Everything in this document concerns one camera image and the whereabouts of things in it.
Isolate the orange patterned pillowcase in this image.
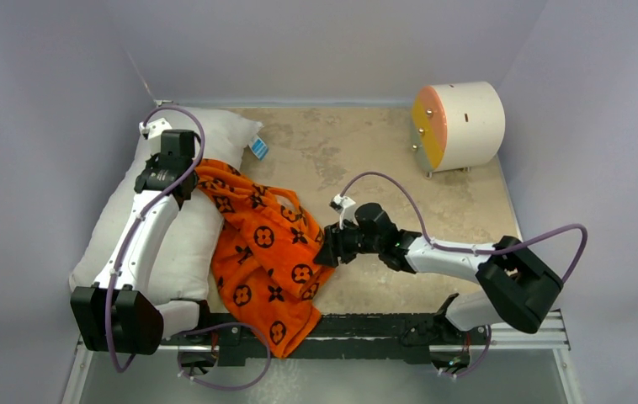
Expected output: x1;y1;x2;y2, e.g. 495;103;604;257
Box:
195;159;334;359

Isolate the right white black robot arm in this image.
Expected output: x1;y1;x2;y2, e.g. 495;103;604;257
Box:
314;203;564;343

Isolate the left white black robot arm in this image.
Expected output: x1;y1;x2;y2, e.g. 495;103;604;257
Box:
70;129;213;355

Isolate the blue white pillow tag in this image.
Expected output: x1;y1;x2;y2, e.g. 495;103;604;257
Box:
248;136;269;161

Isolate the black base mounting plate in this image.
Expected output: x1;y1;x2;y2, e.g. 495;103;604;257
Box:
158;313;487;369

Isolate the white cylinder with orange face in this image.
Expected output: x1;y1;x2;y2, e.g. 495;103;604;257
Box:
410;81;506;178

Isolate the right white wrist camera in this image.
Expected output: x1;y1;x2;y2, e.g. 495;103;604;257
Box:
330;194;357;230

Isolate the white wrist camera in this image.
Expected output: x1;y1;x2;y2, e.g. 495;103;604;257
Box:
138;117;172;141
330;194;357;230

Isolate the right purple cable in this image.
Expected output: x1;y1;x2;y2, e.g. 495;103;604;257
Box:
334;170;589;380

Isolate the purple cable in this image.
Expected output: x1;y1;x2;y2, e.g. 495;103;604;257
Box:
334;170;589;380
104;104;274;392

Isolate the aluminium rail frame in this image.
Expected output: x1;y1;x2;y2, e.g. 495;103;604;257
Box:
62;100;583;404

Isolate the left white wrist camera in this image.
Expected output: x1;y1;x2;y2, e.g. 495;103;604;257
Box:
138;117;172;141

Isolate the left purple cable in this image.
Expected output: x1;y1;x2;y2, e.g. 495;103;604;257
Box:
104;104;274;392

